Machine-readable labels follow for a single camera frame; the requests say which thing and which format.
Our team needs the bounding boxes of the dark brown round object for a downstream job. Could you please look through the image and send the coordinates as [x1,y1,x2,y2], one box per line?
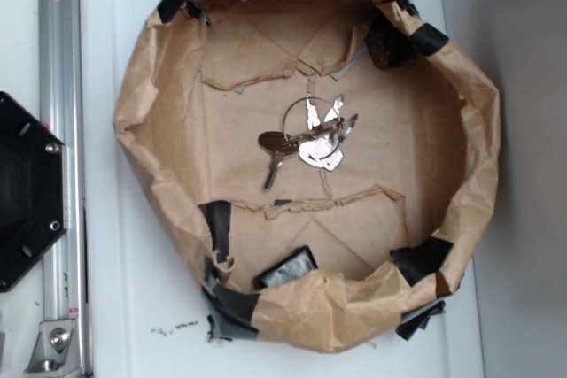
[365,14,416,69]

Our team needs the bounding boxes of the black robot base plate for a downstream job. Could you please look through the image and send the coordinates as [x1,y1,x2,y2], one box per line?
[0,92,66,293]

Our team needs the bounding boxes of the small black box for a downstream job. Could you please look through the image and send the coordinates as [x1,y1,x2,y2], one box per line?
[254,245,318,289]

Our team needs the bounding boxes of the metal corner bracket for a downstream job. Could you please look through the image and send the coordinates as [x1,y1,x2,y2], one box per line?
[23,319,79,377]

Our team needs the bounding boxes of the aluminium extrusion rail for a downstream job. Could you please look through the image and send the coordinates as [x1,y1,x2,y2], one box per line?
[39,0,93,377]

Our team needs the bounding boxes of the brown paper bag bin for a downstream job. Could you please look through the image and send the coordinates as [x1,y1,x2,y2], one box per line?
[113,0,501,352]

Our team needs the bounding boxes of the silver keys on ring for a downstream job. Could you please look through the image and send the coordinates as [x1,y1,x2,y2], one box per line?
[258,94,359,190]

